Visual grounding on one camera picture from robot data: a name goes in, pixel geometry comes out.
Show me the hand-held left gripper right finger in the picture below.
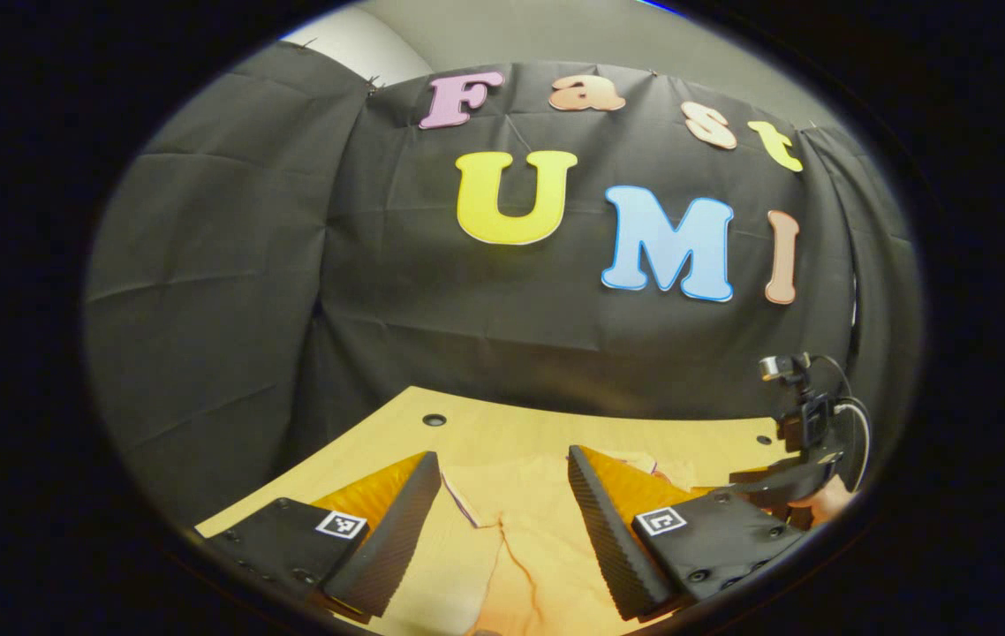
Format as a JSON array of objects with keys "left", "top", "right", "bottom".
[{"left": 567, "top": 444, "right": 808, "bottom": 621}]

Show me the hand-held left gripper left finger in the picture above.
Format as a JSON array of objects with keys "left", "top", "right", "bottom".
[{"left": 200, "top": 451, "right": 442, "bottom": 619}]

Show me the black backdrop cloth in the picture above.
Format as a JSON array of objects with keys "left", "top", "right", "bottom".
[{"left": 83, "top": 40, "right": 923, "bottom": 531}]

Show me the orange T-shirt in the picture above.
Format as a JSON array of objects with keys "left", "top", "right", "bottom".
[{"left": 441, "top": 449, "right": 707, "bottom": 635}]

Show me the black cable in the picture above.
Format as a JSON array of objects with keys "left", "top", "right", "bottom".
[{"left": 807, "top": 353, "right": 873, "bottom": 493}]

